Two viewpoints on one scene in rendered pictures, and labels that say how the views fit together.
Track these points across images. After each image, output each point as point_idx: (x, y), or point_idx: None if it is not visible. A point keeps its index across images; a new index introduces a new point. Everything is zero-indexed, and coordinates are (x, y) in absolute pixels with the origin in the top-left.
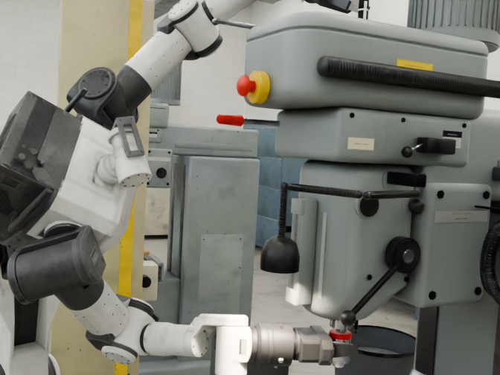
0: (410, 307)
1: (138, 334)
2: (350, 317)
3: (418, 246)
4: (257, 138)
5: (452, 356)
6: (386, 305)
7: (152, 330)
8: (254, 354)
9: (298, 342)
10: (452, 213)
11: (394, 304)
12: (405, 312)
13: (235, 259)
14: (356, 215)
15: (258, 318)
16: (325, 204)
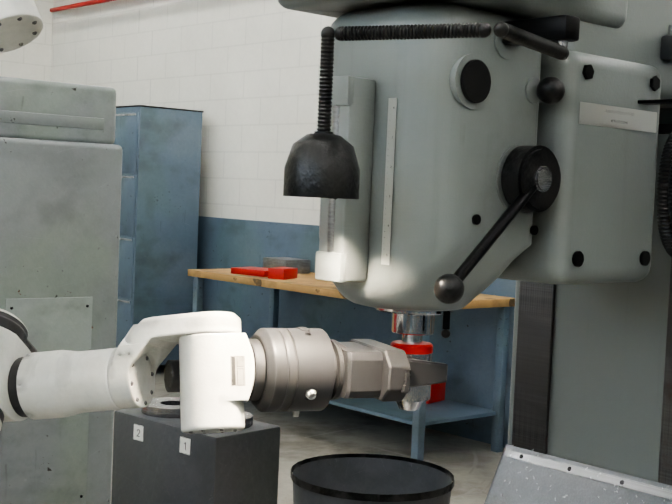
0: (399, 446)
1: (4, 375)
2: (456, 284)
3: (557, 163)
4: (115, 104)
5: (583, 406)
6: (355, 445)
7: (35, 365)
8: (259, 386)
9: (341, 360)
10: (606, 111)
11: (369, 443)
12: (391, 455)
13: (77, 347)
14: (452, 99)
15: (111, 485)
16: (392, 83)
